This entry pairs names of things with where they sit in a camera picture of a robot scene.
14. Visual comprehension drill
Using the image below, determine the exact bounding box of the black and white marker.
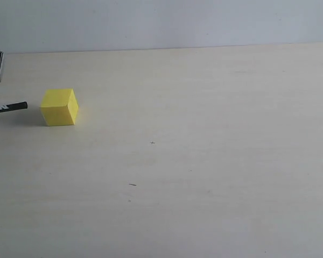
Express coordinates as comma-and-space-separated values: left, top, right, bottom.
0, 102, 28, 113

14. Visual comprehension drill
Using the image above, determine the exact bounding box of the yellow foam cube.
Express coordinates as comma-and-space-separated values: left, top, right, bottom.
40, 88, 79, 126

